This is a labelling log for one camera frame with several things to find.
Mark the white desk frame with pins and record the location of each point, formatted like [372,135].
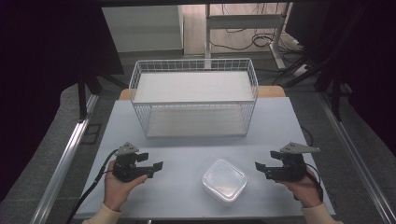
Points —
[243,21]

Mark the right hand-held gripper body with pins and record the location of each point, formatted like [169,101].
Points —
[291,168]

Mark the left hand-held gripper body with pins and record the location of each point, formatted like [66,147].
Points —
[124,169]

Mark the clear plastic lidded container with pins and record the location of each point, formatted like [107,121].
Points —
[224,182]

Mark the white power strip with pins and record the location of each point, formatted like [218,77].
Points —
[301,70]

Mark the black metal stand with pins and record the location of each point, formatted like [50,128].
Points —
[336,96]
[83,99]

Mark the person's right hand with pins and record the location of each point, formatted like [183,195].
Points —
[306,191]

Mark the aluminium rail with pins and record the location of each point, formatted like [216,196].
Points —
[65,161]
[355,155]

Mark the person's left hand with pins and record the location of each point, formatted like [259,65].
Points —
[116,189]

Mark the dark curtain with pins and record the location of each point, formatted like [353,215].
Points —
[46,62]
[370,56]

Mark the white cabinet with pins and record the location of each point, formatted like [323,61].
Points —
[143,29]

